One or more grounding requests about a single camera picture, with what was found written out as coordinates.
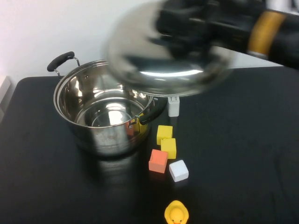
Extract white charger plug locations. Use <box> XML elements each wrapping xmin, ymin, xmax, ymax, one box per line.
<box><xmin>167</xmin><ymin>95</ymin><xmax>181</xmax><ymax>117</ymax></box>

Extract yellow foam cube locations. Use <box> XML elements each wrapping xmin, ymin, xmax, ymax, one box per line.
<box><xmin>156</xmin><ymin>125</ymin><xmax>174</xmax><ymax>145</ymax></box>
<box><xmin>160</xmin><ymin>138</ymin><xmax>177</xmax><ymax>160</ymax></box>

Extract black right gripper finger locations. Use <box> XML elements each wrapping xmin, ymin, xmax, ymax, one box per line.
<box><xmin>157</xmin><ymin>3</ymin><xmax>208</xmax><ymax>26</ymax></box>
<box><xmin>158</xmin><ymin>25</ymin><xmax>212</xmax><ymax>62</ymax></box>

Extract stainless steel pot black handles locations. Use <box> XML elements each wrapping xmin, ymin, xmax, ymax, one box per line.
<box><xmin>46</xmin><ymin>51</ymin><xmax>168</xmax><ymax>157</ymax></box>

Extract orange foam cube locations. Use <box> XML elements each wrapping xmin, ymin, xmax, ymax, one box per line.
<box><xmin>149</xmin><ymin>149</ymin><xmax>169</xmax><ymax>174</ymax></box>

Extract yellow rubber duck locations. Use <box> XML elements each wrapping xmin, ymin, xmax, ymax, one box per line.
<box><xmin>164</xmin><ymin>200</ymin><xmax>190</xmax><ymax>224</ymax></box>

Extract grey metal frame edge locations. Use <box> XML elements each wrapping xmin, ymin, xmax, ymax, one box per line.
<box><xmin>0</xmin><ymin>76</ymin><xmax>12</xmax><ymax>123</ymax></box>

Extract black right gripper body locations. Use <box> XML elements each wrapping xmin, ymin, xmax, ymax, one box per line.
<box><xmin>205</xmin><ymin>0</ymin><xmax>256</xmax><ymax>47</ymax></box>

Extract stainless steel lid black knob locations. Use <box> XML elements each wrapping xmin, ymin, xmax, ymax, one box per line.
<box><xmin>104</xmin><ymin>0</ymin><xmax>237</xmax><ymax>98</ymax></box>

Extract white foam cube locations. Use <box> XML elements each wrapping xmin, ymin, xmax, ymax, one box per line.
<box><xmin>168</xmin><ymin>159</ymin><xmax>190</xmax><ymax>183</ymax></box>

